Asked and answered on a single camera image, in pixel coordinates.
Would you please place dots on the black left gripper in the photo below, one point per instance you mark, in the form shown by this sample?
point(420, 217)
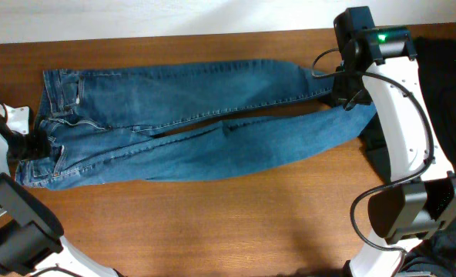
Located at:
point(31, 145)

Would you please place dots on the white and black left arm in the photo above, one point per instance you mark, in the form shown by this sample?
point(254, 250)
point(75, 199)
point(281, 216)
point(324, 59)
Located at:
point(32, 240)

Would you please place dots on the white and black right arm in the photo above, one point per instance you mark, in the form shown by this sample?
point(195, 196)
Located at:
point(379, 67)

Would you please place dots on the black garment pile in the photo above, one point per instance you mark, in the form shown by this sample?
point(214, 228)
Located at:
point(436, 60)

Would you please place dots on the blue denim jeans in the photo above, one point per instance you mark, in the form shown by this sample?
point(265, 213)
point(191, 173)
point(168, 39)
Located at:
point(179, 123)

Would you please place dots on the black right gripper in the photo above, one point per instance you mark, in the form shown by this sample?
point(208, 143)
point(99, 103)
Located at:
point(340, 91)

